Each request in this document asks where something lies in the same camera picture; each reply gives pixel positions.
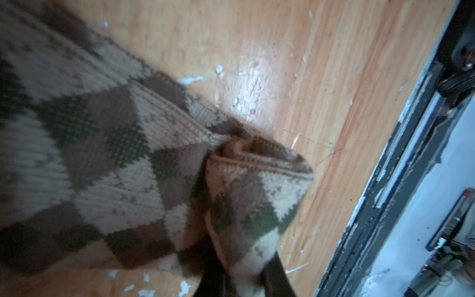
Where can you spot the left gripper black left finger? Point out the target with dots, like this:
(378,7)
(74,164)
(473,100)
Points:
(215,281)

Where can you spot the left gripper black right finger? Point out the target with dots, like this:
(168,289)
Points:
(275,280)

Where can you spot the brown argyle sock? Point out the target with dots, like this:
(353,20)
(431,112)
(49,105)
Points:
(106,162)

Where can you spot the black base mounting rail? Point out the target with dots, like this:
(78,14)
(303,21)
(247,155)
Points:
(412,233)

